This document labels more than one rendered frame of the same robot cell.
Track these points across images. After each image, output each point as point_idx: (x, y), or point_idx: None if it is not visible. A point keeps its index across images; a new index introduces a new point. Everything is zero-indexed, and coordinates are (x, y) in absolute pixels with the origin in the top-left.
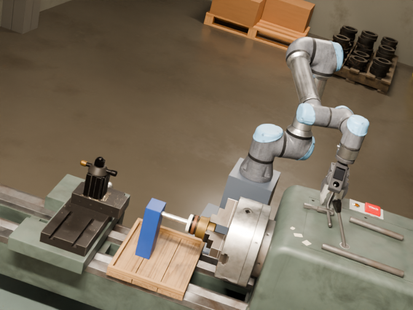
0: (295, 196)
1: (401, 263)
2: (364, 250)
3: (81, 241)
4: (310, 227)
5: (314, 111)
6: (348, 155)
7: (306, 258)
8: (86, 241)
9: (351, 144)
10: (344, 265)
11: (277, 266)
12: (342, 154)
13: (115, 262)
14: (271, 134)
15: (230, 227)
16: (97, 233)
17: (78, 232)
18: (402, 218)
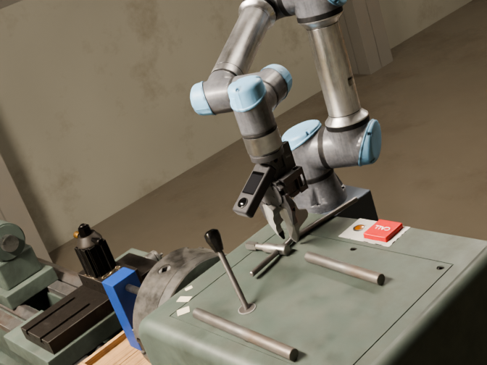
0: (259, 232)
1: (327, 332)
2: (277, 312)
3: (49, 334)
4: (220, 283)
5: (202, 91)
6: (251, 149)
7: (164, 338)
8: (55, 334)
9: (243, 128)
10: (206, 345)
11: (151, 353)
12: (246, 149)
13: (94, 359)
14: (291, 137)
15: (136, 297)
16: (80, 322)
17: (56, 324)
18: (438, 237)
